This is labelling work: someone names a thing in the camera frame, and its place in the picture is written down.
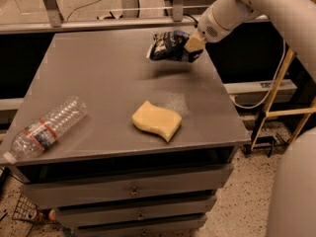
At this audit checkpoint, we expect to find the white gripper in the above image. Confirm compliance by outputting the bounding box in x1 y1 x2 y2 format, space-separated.
184 0 261 52

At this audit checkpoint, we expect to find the blue chip bag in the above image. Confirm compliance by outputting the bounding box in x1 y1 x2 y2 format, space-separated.
146 30 203 62

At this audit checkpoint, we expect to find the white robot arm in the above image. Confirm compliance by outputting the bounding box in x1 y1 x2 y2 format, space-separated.
185 0 316 237

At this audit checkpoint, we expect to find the yellow wavy sponge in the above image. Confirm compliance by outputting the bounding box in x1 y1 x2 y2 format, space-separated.
132 101 182 142

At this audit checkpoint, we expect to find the yellow wooden stand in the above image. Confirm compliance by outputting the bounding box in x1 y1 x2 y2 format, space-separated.
249 48 316 152

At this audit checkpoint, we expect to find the grey drawer cabinet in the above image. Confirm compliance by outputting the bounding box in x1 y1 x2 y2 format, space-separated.
9 29 249 237

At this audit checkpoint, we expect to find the clear plastic water bottle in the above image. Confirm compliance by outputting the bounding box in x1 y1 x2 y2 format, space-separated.
3 96 87 164

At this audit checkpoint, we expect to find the black cable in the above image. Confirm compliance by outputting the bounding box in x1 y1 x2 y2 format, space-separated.
183 13 200 29

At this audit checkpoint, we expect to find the metal railing frame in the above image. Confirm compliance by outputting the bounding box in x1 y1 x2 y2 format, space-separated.
0 0 206 35

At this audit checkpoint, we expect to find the white cable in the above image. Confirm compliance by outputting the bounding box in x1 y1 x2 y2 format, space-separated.
230 39 286 111

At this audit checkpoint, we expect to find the wire basket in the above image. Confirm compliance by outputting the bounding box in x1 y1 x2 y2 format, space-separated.
12 194 39 221

